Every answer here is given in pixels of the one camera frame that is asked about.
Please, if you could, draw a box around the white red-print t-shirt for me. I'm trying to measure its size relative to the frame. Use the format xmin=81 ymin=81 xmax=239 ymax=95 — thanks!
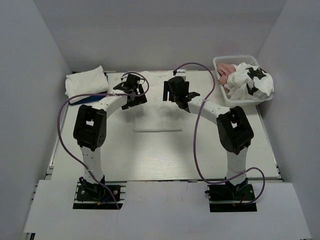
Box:
xmin=133 ymin=71 xmax=183 ymax=133

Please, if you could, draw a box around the pink t-shirt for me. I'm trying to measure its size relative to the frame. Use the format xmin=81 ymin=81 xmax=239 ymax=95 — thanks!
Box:
xmin=216 ymin=63 xmax=236 ymax=86

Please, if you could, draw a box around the white black-print t-shirt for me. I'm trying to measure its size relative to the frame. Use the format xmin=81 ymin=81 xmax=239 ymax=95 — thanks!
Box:
xmin=223 ymin=62 xmax=274 ymax=101

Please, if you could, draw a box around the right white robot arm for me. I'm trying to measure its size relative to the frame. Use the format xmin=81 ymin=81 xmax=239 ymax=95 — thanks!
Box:
xmin=163 ymin=76 xmax=254 ymax=200

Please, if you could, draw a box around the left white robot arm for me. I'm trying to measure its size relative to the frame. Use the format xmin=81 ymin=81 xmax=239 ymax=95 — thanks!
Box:
xmin=73 ymin=72 xmax=147 ymax=200

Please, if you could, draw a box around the folded white t-shirt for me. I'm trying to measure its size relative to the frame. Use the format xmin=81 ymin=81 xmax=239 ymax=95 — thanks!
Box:
xmin=65 ymin=65 xmax=109 ymax=98

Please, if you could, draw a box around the folded blue t-shirt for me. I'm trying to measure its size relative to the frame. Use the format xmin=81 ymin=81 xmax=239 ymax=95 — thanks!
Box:
xmin=69 ymin=72 xmax=109 ymax=106

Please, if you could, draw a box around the white plastic basket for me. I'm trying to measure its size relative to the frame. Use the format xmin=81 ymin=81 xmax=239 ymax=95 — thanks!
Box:
xmin=213 ymin=55 xmax=274 ymax=108

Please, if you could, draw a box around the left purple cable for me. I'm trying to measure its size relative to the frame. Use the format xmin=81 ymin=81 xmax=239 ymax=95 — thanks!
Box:
xmin=57 ymin=71 xmax=151 ymax=210

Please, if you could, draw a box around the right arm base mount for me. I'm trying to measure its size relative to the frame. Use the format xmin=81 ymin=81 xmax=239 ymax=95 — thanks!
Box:
xmin=204 ymin=177 xmax=257 ymax=213

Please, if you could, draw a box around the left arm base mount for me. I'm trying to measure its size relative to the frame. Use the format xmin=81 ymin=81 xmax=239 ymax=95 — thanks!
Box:
xmin=72 ymin=177 xmax=127 ymax=210

